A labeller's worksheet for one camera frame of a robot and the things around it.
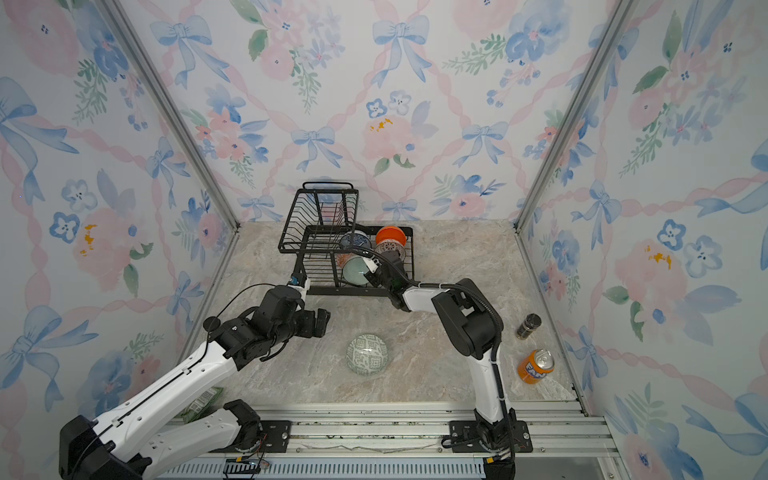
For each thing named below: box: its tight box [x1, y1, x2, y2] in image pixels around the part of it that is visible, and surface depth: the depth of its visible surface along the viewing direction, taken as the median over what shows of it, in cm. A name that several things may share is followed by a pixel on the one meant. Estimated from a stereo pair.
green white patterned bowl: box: [346, 333, 389, 376], surface depth 87 cm
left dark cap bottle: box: [202, 316, 221, 333], surface depth 85 cm
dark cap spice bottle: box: [516, 312, 542, 340], surface depth 85 cm
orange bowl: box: [376, 225, 407, 246], surface depth 109 cm
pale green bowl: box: [342, 255, 371, 285], surface depth 99 cm
